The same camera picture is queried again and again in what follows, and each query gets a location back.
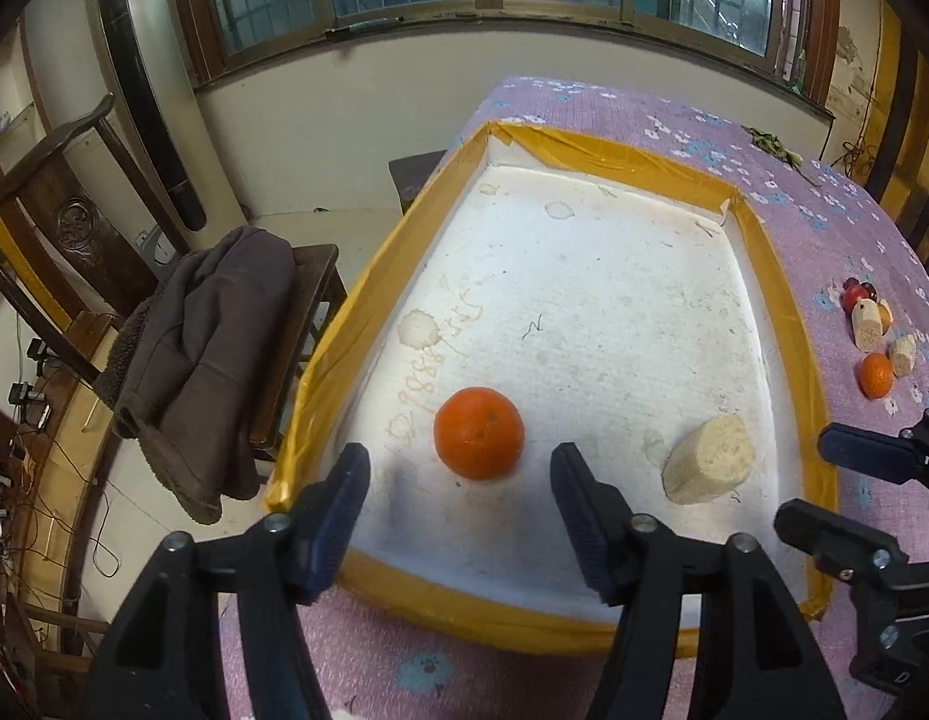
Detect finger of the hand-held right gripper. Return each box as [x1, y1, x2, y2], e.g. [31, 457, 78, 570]
[774, 499, 929, 698]
[818, 409, 929, 500]

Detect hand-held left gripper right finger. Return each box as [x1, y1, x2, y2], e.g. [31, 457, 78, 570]
[549, 442, 847, 720]

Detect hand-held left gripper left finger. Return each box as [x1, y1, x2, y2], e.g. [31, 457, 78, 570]
[74, 442, 372, 720]

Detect large orange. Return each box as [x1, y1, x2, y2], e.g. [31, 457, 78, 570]
[432, 387, 527, 481]

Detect white foam tray yellow tape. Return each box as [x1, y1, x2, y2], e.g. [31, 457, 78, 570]
[263, 120, 840, 657]

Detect small orange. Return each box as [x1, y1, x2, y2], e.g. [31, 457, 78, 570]
[858, 352, 895, 400]

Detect medium corn cob piece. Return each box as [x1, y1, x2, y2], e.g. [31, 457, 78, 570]
[852, 298, 892, 352]

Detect brown jacket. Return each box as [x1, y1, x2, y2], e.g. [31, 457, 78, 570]
[97, 226, 299, 526]

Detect purple floral tablecloth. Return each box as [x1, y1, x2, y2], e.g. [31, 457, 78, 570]
[217, 75, 929, 720]

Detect green leaves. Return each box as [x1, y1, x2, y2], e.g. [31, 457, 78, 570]
[744, 124, 811, 167]

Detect dark wooden stool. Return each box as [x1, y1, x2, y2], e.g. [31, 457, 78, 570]
[387, 150, 450, 215]

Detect dark wooden chair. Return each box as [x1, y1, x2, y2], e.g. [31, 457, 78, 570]
[0, 94, 341, 466]

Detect standing air conditioner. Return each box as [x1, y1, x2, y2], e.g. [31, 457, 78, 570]
[84, 0, 245, 241]

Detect dangling wall cable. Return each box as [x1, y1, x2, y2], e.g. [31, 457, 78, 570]
[835, 52, 885, 177]

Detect tangle of black cables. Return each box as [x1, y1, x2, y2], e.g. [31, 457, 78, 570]
[0, 337, 128, 586]

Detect yellow wooden frame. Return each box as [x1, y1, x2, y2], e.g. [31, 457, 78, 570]
[869, 0, 929, 271]

